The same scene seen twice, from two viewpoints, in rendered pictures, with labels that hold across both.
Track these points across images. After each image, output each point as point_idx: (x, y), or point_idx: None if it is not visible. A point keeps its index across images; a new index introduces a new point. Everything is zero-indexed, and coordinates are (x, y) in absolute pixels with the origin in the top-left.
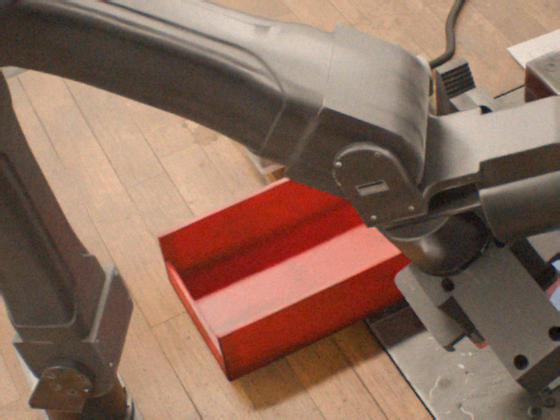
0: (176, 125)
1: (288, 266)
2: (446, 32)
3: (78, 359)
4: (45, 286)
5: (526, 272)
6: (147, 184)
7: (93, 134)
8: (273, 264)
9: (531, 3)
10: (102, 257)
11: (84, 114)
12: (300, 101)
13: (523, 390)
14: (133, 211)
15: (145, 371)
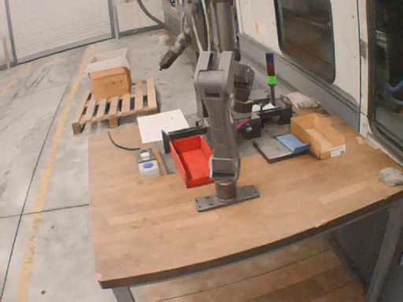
0: (133, 187)
1: (192, 171)
2: (132, 149)
3: (237, 156)
4: (232, 136)
5: (253, 90)
6: (151, 192)
7: (126, 200)
8: (190, 173)
9: (130, 140)
10: (172, 199)
11: (116, 202)
12: (244, 64)
13: (238, 148)
14: (160, 194)
15: (214, 192)
